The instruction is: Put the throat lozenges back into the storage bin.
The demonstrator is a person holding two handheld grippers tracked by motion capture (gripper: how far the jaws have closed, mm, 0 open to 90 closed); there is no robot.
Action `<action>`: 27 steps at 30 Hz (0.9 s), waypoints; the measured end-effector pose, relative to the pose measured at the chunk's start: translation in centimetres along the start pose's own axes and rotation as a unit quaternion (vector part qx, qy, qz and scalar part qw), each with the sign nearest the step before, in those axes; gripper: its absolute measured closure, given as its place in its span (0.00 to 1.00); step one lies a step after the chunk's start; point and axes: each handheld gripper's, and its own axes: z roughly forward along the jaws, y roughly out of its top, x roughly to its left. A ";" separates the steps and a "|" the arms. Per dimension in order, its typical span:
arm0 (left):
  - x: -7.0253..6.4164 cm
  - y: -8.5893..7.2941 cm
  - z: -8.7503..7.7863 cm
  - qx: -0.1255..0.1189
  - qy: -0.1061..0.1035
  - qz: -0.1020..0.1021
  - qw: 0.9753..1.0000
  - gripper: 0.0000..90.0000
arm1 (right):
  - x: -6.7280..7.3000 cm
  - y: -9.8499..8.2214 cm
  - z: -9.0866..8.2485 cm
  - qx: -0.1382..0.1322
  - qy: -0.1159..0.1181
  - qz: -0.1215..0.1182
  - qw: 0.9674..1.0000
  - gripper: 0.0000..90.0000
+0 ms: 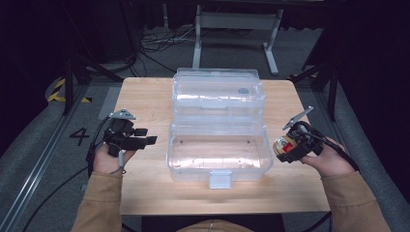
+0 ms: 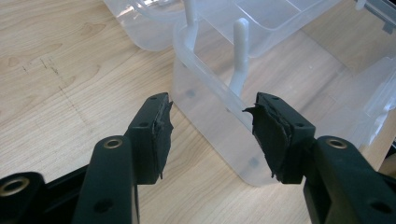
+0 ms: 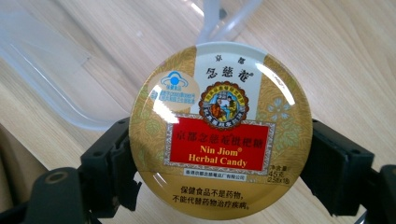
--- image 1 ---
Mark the aluminium floor rail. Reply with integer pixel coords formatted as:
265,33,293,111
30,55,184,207
312,91,342,143
0,84,91,232

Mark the tangle of floor cables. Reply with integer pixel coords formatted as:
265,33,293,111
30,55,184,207
129,26,197,78

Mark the round gold tin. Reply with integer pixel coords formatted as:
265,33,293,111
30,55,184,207
273,134,296,157

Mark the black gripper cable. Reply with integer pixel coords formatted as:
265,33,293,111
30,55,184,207
299,121,361,172
21,115,112,232

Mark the person's left hand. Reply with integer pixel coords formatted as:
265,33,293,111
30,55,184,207
92,142,137,176

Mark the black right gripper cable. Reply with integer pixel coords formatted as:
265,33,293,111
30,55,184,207
299,121,361,172

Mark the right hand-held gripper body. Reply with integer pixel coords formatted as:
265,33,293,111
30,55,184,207
281,105,325,162

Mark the black metal stand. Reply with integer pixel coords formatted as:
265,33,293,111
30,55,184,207
61,51,125,116
289,61,339,121

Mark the clear plastic storage box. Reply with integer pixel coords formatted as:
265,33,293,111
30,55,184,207
165,67,275,190

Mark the person's right hand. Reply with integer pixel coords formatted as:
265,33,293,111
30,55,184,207
301,136,356,178

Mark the grey metal desk frame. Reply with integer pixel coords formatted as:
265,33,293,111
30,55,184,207
190,4,284,76

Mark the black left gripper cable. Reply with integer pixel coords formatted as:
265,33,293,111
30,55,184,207
21,115,112,232

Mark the yellow black hazard tape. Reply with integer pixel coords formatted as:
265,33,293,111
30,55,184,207
47,78,93,104

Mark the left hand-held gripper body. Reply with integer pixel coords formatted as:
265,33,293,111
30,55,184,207
102,108,145,159

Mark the person's tan jacket torso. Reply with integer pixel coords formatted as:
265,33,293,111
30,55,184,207
176,218,255,232

